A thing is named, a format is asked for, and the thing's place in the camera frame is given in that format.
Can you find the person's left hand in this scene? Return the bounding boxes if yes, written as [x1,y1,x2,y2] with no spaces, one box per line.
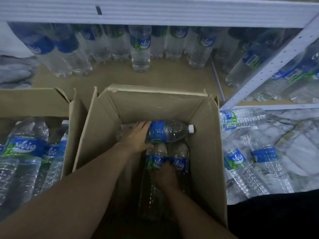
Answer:
[119,120,154,157]

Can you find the person's right hand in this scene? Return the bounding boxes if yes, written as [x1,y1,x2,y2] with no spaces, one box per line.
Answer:
[149,162,181,194]

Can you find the clear blue-label water bottle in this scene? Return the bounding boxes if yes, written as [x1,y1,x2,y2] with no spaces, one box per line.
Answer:
[249,136,295,194]
[138,143,168,220]
[40,120,70,193]
[222,139,270,198]
[219,108,267,131]
[167,141,191,195]
[0,117,49,219]
[32,126,63,197]
[116,119,195,144]

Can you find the person's left forearm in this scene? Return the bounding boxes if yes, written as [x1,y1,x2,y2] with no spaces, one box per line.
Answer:
[0,142,139,239]

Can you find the person's right forearm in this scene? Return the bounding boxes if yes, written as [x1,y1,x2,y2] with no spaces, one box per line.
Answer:
[163,185,238,239]

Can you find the open brown cardboard box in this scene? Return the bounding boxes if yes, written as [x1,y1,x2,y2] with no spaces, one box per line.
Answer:
[72,83,229,239]
[0,87,89,222]

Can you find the row of water bottles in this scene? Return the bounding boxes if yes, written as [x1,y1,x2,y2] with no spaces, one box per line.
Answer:
[7,22,319,104]

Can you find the person's black trousers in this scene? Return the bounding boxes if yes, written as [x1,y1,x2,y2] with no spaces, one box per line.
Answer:
[226,189,319,239]

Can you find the white metal shelf rack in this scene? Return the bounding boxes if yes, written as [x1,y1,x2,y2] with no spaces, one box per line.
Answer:
[0,0,319,111]

